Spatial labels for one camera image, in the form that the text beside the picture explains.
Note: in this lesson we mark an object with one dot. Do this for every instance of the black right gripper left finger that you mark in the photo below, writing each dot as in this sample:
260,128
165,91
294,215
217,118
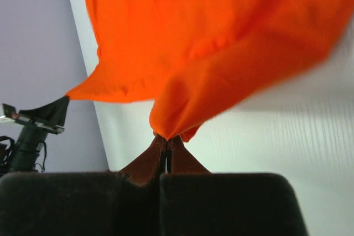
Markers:
88,203

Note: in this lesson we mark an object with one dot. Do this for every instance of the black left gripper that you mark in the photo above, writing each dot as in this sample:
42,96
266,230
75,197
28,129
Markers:
22,154

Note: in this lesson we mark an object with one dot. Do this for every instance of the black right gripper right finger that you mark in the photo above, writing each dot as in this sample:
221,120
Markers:
194,201

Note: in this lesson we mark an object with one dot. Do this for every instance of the bright orange t shirt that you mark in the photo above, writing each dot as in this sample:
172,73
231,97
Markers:
197,58

